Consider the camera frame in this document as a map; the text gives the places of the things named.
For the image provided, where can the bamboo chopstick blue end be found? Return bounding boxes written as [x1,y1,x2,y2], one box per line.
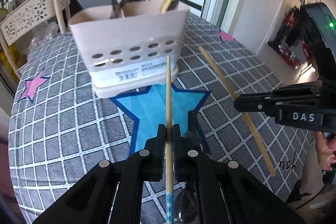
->
[165,56,174,223]

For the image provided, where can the right hand pink nails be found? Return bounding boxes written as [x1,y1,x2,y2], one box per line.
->
[315,131,336,171]

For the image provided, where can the grey checked tablecloth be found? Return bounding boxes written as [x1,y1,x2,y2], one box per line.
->
[9,15,313,223]

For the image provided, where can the pink plastic utensil caddy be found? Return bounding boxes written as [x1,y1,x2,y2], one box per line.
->
[68,0,190,98]

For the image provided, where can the beige plastic storage rack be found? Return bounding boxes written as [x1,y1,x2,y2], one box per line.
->
[1,0,71,78]

